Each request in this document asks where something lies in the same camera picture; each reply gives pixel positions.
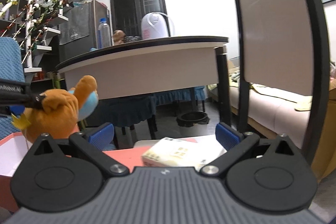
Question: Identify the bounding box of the wall shelf with items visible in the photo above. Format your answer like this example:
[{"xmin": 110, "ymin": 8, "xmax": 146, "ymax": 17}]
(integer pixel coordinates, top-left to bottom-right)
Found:
[{"xmin": 1, "ymin": 0, "xmax": 27, "ymax": 37}]

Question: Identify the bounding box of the pink box base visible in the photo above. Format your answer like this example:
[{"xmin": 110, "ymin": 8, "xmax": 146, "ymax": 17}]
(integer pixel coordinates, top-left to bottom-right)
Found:
[{"xmin": 0, "ymin": 132, "xmax": 28, "ymax": 213}]

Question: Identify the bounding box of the dark window door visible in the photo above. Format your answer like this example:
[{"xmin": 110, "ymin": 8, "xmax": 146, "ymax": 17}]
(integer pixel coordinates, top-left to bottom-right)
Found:
[{"xmin": 110, "ymin": 0, "xmax": 167, "ymax": 36}]

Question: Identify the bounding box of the black trash bin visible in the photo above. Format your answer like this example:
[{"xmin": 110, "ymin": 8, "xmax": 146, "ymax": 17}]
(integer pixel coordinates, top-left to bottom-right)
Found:
[{"xmin": 176, "ymin": 111, "xmax": 210, "ymax": 138}]

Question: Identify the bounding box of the orange plush toy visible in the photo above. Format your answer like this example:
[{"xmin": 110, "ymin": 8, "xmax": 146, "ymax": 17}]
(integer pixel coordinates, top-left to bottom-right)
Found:
[{"xmin": 11, "ymin": 75, "xmax": 98, "ymax": 143}]

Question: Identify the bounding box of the grey refrigerator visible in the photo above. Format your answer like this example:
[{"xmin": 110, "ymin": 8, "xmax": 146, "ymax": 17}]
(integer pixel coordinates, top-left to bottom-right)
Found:
[{"xmin": 59, "ymin": 0, "xmax": 112, "ymax": 62}]

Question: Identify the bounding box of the white chair black frame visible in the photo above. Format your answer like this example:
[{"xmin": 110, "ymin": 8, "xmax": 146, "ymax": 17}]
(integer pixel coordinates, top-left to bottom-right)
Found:
[{"xmin": 236, "ymin": 0, "xmax": 330, "ymax": 162}]

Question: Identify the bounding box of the pink box lid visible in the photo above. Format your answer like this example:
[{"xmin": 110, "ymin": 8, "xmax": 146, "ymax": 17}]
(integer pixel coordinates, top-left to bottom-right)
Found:
[{"xmin": 105, "ymin": 139, "xmax": 196, "ymax": 170}]

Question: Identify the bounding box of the brown figurine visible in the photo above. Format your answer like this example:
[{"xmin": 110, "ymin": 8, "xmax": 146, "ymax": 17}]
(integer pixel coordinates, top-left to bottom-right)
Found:
[{"xmin": 112, "ymin": 30, "xmax": 125, "ymax": 45}]

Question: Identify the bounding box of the teal skirted chair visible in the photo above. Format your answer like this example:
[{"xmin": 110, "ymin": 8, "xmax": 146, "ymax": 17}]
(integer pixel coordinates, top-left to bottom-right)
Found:
[{"xmin": 85, "ymin": 86, "xmax": 206, "ymax": 139}]

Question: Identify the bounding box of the tissue pack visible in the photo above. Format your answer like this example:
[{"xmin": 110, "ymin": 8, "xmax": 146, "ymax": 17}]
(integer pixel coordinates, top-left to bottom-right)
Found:
[{"xmin": 141, "ymin": 137, "xmax": 226, "ymax": 170}]

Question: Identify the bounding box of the clear water bottle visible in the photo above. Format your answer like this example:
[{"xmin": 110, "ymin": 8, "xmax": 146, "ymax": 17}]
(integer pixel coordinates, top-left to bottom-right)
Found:
[{"xmin": 98, "ymin": 18, "xmax": 112, "ymax": 48}]

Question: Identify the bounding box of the blue covered chair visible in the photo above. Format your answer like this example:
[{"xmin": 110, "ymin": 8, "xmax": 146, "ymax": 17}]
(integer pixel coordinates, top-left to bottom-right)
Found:
[{"xmin": 0, "ymin": 37, "xmax": 25, "ymax": 139}]

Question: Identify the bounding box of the white pink humidifier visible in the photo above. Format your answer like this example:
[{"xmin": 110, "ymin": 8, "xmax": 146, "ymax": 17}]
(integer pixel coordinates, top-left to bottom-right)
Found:
[{"xmin": 141, "ymin": 12, "xmax": 170, "ymax": 40}]

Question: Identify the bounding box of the white table black edge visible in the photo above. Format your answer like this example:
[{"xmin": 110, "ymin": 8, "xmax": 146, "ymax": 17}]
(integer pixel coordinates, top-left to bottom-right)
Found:
[{"xmin": 56, "ymin": 36, "xmax": 228, "ymax": 114}]

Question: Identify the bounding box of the beige sofa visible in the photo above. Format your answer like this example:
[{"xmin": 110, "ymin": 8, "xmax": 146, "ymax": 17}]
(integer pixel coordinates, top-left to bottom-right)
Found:
[{"xmin": 228, "ymin": 56, "xmax": 336, "ymax": 180}]

